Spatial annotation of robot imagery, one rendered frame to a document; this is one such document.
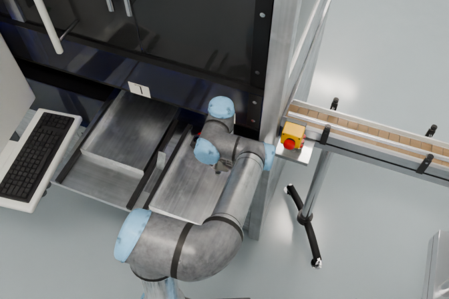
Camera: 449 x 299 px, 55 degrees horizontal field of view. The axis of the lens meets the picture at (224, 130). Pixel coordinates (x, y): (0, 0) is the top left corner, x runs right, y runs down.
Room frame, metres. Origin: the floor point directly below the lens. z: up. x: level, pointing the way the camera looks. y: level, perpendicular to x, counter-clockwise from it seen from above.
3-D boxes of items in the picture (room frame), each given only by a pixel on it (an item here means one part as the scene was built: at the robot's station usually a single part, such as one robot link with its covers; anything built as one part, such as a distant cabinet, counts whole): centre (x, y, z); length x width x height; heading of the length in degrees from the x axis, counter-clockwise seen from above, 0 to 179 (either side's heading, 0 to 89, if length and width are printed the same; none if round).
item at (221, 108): (0.78, 0.01, 1.23); 0.09 x 0.08 x 0.11; 163
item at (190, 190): (0.76, 0.07, 0.90); 0.34 x 0.26 x 0.04; 158
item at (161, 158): (0.78, 0.25, 0.91); 0.14 x 0.03 x 0.06; 160
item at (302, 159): (0.92, -0.27, 0.87); 0.14 x 0.13 x 0.02; 159
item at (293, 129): (0.89, -0.24, 1.00); 0.08 x 0.07 x 0.07; 159
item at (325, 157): (0.97, -0.42, 0.46); 0.09 x 0.09 x 0.77; 69
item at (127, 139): (0.99, 0.35, 0.90); 0.34 x 0.26 x 0.04; 159
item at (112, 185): (0.86, 0.22, 0.87); 0.70 x 0.48 x 0.02; 69
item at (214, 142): (0.69, 0.02, 1.23); 0.11 x 0.11 x 0.08; 73
